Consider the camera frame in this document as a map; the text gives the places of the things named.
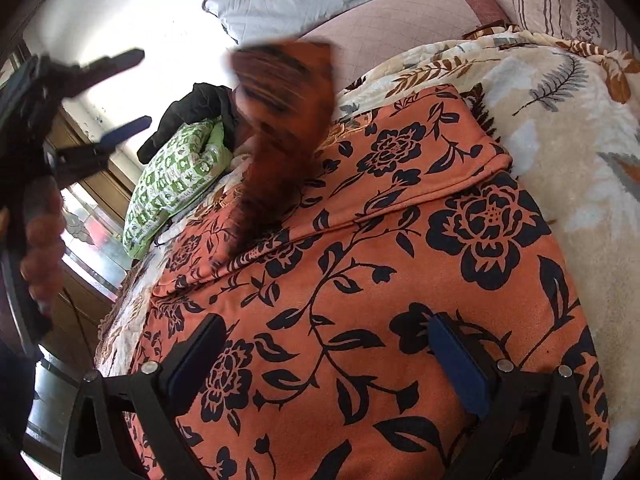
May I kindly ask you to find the cream leaf-pattern fleece blanket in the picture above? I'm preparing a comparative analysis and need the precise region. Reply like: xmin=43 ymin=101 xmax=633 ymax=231
xmin=96 ymin=27 xmax=639 ymax=479

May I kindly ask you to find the orange black floral garment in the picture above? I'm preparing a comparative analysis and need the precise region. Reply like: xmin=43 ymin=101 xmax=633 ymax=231
xmin=131 ymin=42 xmax=610 ymax=479

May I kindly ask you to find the black cloth bundle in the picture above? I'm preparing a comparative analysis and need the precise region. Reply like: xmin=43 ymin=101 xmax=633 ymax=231
xmin=137 ymin=82 xmax=239 ymax=165

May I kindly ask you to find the striped pink beige pillow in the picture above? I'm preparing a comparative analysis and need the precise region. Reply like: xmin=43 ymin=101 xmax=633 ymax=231
xmin=512 ymin=0 xmax=639 ymax=55

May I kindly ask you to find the green white patterned pillow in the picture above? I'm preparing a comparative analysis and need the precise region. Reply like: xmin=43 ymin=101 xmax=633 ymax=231
xmin=122 ymin=118 xmax=232 ymax=259

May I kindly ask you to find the person's left hand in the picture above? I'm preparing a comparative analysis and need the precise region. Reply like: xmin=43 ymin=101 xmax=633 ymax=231
xmin=21 ymin=180 xmax=66 ymax=318

